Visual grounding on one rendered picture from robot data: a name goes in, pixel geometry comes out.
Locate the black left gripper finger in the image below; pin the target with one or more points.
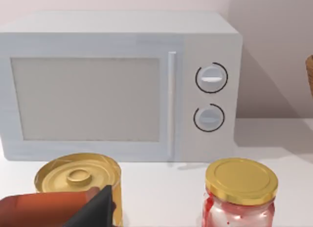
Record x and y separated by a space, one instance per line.
97 207

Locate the gold can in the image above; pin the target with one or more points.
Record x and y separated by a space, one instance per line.
73 173

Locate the red-brown box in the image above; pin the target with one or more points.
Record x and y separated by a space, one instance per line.
41 208

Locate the pale microwave oven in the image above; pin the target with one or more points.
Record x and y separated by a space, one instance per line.
97 90

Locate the glass jar with gold lid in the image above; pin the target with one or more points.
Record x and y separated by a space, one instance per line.
239 195

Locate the small microwave knob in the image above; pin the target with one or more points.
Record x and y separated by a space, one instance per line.
209 118

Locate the large microwave knob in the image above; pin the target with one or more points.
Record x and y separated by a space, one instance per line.
211 77

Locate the brown wicker basket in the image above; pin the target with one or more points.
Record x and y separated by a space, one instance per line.
309 75

